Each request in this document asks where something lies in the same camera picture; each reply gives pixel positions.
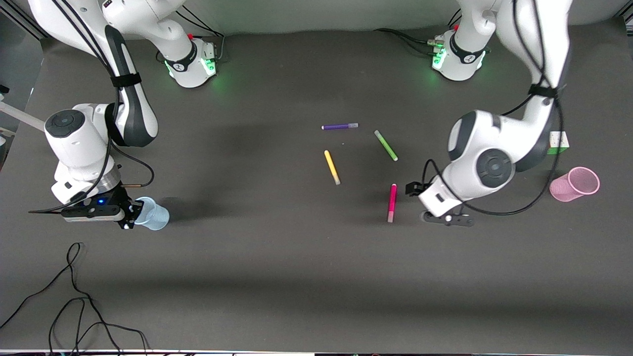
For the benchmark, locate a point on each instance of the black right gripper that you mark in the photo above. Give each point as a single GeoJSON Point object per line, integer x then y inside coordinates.
{"type": "Point", "coordinates": [117, 199]}

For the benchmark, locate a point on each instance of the pink marker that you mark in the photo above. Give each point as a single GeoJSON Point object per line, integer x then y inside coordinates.
{"type": "Point", "coordinates": [392, 200]}

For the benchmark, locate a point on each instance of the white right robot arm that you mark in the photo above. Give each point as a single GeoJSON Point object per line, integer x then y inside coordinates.
{"type": "Point", "coordinates": [79, 143]}

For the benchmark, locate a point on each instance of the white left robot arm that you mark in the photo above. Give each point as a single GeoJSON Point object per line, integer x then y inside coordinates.
{"type": "Point", "coordinates": [494, 148]}

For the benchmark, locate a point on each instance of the translucent blue cup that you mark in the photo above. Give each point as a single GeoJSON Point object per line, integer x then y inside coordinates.
{"type": "Point", "coordinates": [156, 217]}

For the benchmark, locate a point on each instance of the green marker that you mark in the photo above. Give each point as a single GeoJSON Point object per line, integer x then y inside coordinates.
{"type": "Point", "coordinates": [385, 145]}

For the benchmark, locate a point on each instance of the yellow marker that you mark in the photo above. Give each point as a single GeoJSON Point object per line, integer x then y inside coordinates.
{"type": "Point", "coordinates": [331, 165]}

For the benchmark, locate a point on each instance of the purple marker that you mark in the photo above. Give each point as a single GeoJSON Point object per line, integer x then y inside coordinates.
{"type": "Point", "coordinates": [339, 126]}

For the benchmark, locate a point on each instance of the white stand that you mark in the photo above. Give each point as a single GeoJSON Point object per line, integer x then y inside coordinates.
{"type": "Point", "coordinates": [20, 117]}

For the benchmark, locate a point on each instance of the pink mesh cup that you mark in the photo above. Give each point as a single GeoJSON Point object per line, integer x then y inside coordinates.
{"type": "Point", "coordinates": [564, 190]}

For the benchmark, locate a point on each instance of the rubik's cube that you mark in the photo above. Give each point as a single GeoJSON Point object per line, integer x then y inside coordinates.
{"type": "Point", "coordinates": [559, 143]}

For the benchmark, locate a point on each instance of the black metal frame rail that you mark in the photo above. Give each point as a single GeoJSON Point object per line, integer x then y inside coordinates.
{"type": "Point", "coordinates": [15, 22]}

